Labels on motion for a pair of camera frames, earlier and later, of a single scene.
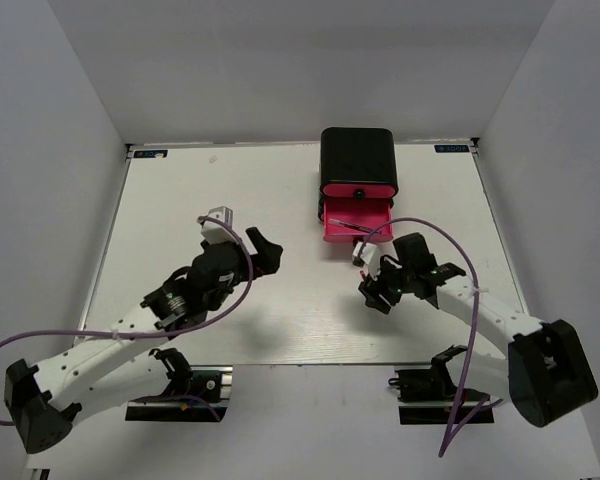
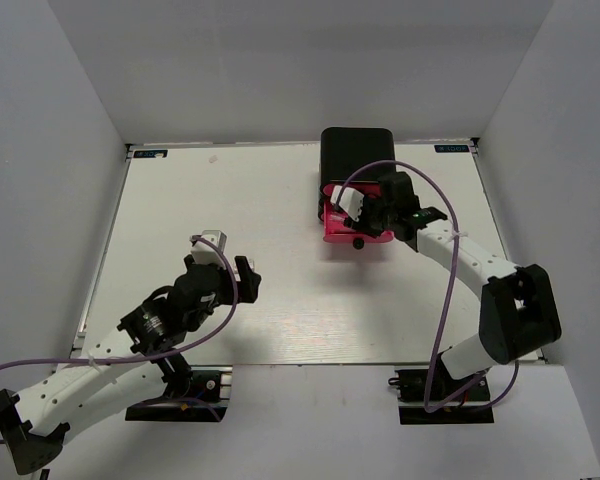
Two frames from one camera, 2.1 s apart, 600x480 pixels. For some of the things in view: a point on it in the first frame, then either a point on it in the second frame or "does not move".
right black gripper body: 392,282 -> 375,217
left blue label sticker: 149,153 does not move
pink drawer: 361,190 does not move
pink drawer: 357,220 does not move
